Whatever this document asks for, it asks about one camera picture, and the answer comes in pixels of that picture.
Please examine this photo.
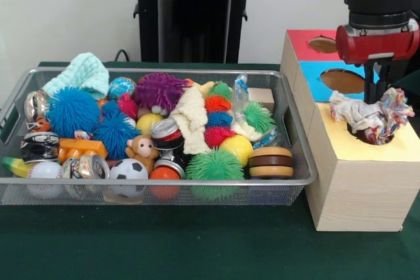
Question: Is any large blue spiky ball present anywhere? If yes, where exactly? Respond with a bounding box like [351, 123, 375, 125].
[45, 86, 102, 139]

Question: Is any large green spiky ball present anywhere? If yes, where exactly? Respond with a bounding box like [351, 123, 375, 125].
[185, 148, 245, 199]

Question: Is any cream knitted cloth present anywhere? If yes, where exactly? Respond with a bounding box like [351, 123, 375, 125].
[169, 87, 214, 155]

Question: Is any white baseball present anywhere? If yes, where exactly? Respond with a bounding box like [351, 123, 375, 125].
[26, 161, 64, 199]

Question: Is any silver mesh bin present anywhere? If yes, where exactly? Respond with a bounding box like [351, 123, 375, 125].
[0, 66, 318, 207]

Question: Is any multicoloured spiky caterpillar toy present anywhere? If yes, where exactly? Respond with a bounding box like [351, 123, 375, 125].
[203, 81, 236, 146]

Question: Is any wooden box with three holes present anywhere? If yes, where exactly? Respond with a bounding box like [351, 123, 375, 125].
[280, 29, 420, 232]

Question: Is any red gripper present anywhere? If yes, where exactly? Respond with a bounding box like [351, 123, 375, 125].
[335, 19, 420, 104]

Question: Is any purple spiky ball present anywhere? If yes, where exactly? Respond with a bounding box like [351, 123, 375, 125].
[133, 72, 191, 112]

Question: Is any black and white soccer ball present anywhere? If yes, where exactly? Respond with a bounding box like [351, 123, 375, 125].
[109, 158, 149, 199]

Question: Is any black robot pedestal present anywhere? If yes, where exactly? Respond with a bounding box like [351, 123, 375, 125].
[126, 0, 265, 64]

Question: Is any wooden burger toy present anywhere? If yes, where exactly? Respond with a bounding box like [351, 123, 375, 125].
[248, 146, 294, 180]

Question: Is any mint green knitted cloth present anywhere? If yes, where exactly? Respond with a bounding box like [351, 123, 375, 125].
[42, 52, 110, 100]

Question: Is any yellow and red ball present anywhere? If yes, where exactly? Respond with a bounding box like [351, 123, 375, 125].
[219, 134, 254, 167]

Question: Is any multicoloured patterned cloth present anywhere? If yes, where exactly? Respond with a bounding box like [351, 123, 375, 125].
[329, 87, 415, 146]

